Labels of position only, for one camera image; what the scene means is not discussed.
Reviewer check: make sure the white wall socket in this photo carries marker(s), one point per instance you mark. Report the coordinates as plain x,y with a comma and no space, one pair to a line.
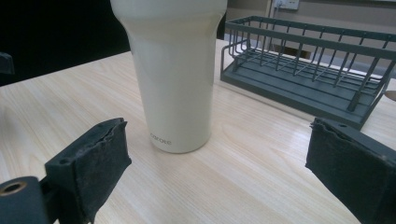
286,3

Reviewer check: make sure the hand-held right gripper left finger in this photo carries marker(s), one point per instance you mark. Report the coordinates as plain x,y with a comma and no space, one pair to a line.
90,165

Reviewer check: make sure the cream white tumbler cup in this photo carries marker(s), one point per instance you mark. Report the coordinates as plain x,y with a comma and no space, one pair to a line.
174,77

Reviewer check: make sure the dark object at table edge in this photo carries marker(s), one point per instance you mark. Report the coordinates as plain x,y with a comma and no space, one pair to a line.
5,63

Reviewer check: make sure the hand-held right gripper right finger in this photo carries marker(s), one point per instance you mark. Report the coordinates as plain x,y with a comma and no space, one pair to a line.
351,168

